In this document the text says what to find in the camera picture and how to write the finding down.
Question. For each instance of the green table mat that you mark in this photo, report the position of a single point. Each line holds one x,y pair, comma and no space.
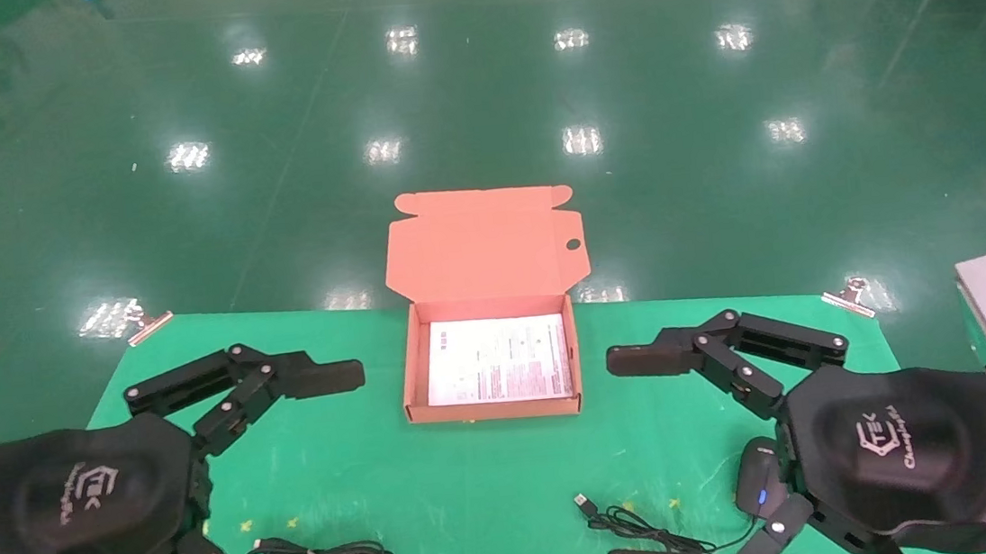
476,478

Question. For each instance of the white printed instruction sheet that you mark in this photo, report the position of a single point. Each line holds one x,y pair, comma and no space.
496,358

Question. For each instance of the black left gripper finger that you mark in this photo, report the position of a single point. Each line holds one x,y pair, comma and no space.
322,378

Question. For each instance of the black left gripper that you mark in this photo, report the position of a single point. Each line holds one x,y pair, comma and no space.
72,508

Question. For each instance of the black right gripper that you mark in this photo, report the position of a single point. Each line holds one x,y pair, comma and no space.
898,446

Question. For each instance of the metal mat clip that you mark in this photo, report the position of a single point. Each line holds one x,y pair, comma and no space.
149,325
848,297

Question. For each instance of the open orange cardboard box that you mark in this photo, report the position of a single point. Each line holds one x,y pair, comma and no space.
481,251

